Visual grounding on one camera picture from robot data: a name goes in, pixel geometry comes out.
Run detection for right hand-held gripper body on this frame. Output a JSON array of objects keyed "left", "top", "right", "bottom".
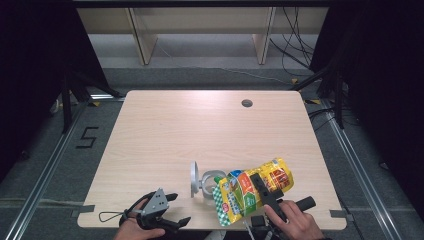
[{"left": 244, "top": 188, "right": 317, "bottom": 240}]

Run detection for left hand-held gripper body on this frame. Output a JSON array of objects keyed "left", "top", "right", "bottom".
[{"left": 135, "top": 188, "right": 170, "bottom": 232}]

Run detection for yellow spout pouch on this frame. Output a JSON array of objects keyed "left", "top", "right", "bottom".
[{"left": 212, "top": 157, "right": 295, "bottom": 228}]

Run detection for white lidded jar with handle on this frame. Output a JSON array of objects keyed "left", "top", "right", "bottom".
[{"left": 189, "top": 160, "right": 228, "bottom": 201}]

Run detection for person's left hand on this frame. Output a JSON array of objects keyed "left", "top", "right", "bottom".
[{"left": 113, "top": 198, "right": 166, "bottom": 240}]

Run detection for person's right hand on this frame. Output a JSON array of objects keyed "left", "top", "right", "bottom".
[{"left": 264, "top": 199, "right": 325, "bottom": 240}]

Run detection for grey tape strip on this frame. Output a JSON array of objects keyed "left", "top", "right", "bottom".
[{"left": 329, "top": 209, "right": 355, "bottom": 222}]

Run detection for black metal stand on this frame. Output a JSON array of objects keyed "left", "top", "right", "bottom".
[
  {"left": 61, "top": 71, "right": 123, "bottom": 134},
  {"left": 289, "top": 59, "right": 346, "bottom": 129}
]

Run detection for black curtain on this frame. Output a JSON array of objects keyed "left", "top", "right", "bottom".
[
  {"left": 0, "top": 0, "right": 111, "bottom": 183},
  {"left": 311, "top": 0, "right": 424, "bottom": 211}
]

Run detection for beige shelving unit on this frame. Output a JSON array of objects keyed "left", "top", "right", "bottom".
[{"left": 77, "top": 7, "right": 329, "bottom": 66}]

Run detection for thick black gripper cable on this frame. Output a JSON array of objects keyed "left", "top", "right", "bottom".
[{"left": 118, "top": 191, "right": 157, "bottom": 228}]

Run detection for thin looped cable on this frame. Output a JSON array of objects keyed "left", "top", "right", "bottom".
[{"left": 98, "top": 210, "right": 126, "bottom": 223}]

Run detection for black floor cables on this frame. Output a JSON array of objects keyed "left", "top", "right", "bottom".
[{"left": 308, "top": 107, "right": 338, "bottom": 132}]

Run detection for long aluminium floor rail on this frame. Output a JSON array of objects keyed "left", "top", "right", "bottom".
[
  {"left": 321, "top": 99, "right": 398, "bottom": 240},
  {"left": 4, "top": 99, "right": 91, "bottom": 240}
]

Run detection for short aluminium floor rail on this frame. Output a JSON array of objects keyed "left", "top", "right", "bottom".
[{"left": 89, "top": 94, "right": 127, "bottom": 102}]

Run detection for bundle of black hanging cables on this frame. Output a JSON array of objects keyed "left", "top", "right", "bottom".
[{"left": 269, "top": 7, "right": 316, "bottom": 78}]

